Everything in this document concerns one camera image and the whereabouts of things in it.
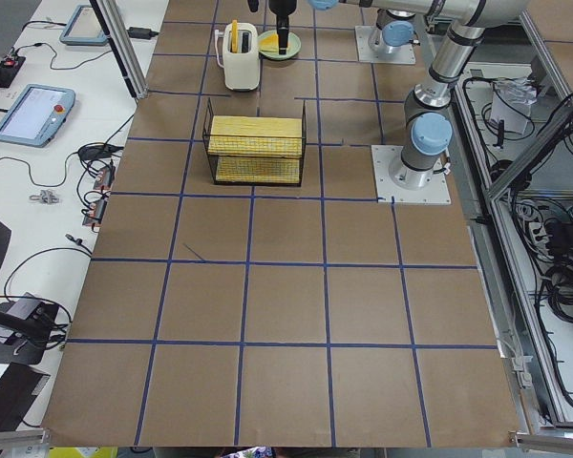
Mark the white two-slot toaster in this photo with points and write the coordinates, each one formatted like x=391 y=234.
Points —
x=242 y=69

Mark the wooden shelf board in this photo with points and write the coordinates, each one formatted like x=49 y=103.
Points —
x=258 y=169
x=257 y=136

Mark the lower wooden shelf board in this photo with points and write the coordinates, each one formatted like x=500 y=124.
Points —
x=258 y=169

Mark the bread slice on plate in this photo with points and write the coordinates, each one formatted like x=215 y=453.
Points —
x=269 y=44

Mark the bread slice in toaster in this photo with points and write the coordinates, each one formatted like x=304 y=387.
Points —
x=234 y=47

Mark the black monitor stand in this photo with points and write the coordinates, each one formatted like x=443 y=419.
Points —
x=28 y=329

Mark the small metal bracket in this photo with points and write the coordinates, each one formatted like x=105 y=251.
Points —
x=45 y=196

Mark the black wire basket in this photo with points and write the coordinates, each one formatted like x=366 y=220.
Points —
x=214 y=158

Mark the near teach pendant tablet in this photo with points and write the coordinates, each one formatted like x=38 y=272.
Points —
x=36 y=115

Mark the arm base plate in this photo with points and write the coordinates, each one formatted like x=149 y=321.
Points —
x=396 y=183
x=371 y=48

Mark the far teach pendant tablet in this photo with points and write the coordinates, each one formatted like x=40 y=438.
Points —
x=83 y=29

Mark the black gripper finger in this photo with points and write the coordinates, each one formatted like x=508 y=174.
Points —
x=282 y=29

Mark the upper wooden shelf board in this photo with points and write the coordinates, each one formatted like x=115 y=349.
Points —
x=257 y=136

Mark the teach pendant tablet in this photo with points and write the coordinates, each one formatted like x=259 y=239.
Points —
x=36 y=115
x=83 y=29

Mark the black power adapter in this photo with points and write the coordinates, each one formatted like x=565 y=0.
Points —
x=141 y=33

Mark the aluminium frame post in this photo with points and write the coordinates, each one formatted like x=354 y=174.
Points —
x=111 y=22

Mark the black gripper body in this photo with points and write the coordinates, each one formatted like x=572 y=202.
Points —
x=283 y=7

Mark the light green plate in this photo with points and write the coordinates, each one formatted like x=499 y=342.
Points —
x=294 y=46

